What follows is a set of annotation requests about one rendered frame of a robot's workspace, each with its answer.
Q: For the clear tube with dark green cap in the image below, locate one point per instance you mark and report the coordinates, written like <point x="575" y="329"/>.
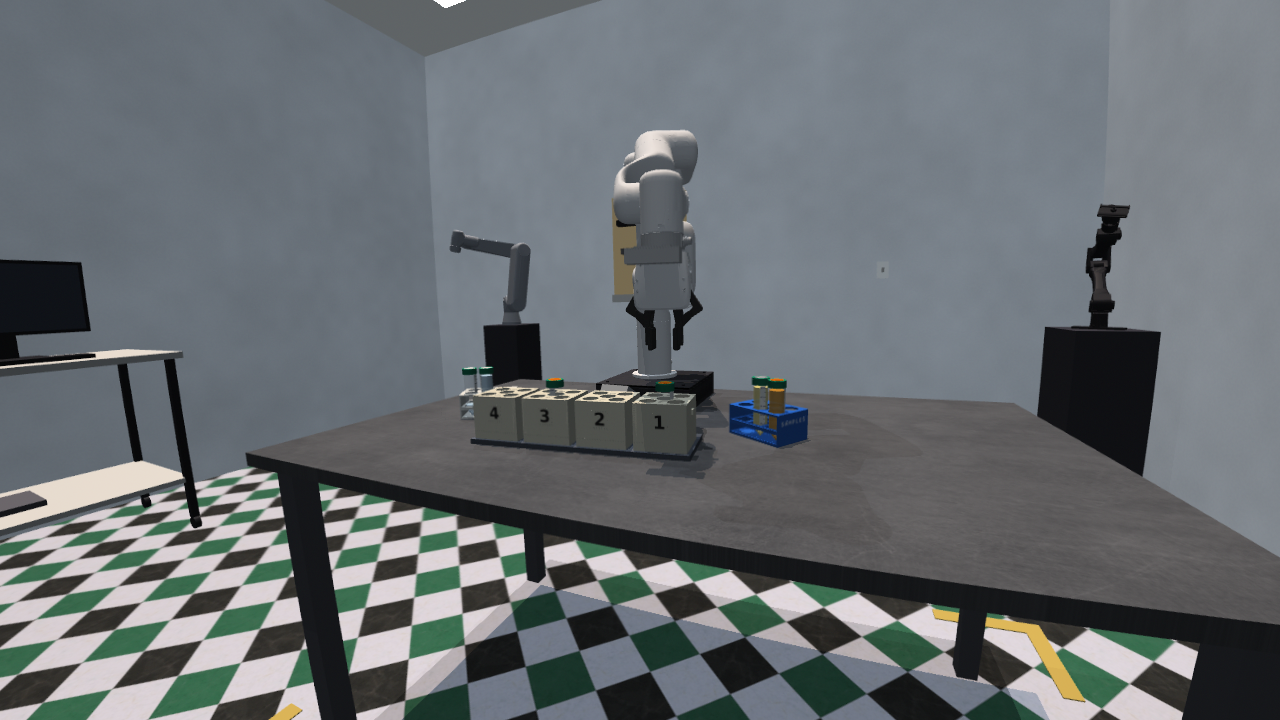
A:
<point x="470" y="384"/>

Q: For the blue tube rack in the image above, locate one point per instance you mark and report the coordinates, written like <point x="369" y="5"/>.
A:
<point x="792" y="425"/>

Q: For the white tube rack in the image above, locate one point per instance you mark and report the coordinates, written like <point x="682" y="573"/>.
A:
<point x="463" y="408"/>

